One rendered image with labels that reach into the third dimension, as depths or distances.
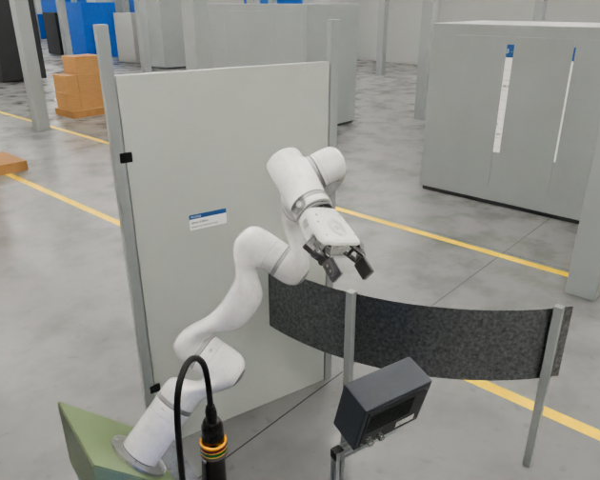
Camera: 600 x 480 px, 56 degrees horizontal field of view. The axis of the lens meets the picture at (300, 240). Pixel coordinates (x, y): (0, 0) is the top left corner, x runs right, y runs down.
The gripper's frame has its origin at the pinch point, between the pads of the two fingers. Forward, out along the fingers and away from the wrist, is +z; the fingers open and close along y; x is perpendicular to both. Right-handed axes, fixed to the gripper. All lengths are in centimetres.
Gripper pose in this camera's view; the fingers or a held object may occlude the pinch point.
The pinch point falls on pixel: (351, 272)
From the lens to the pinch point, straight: 110.2
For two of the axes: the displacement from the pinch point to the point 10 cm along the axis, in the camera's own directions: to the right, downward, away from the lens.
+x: -5.4, 6.4, 5.5
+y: 7.2, 0.0, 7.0
